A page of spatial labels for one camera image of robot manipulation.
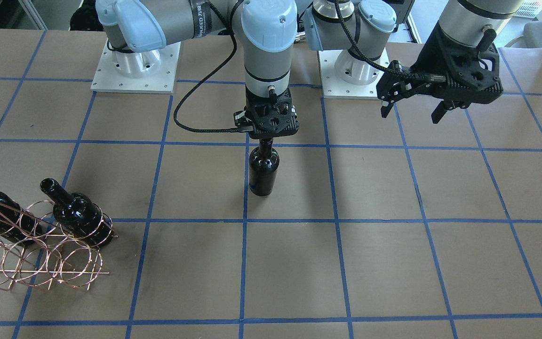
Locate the brown paper table mat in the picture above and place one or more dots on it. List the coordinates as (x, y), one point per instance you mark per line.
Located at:
(376, 228)

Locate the black bottle in basket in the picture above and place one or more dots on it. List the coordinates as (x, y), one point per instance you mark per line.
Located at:
(78, 215)
(15, 226)

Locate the copper wire wine basket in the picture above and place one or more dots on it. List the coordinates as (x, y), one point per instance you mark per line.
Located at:
(54, 258)

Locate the free black wine bottle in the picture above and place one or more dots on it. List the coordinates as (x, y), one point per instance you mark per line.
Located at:
(263, 165)

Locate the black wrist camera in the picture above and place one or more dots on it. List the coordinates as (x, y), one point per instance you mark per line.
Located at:
(397, 86)
(242, 123)

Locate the far black bottle in basket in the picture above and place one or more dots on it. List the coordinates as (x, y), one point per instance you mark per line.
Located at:
(15, 226)

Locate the near black bottle in basket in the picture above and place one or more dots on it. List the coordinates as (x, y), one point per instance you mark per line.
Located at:
(78, 215)

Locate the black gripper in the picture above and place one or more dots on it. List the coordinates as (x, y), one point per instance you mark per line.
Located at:
(240, 117)
(427, 60)

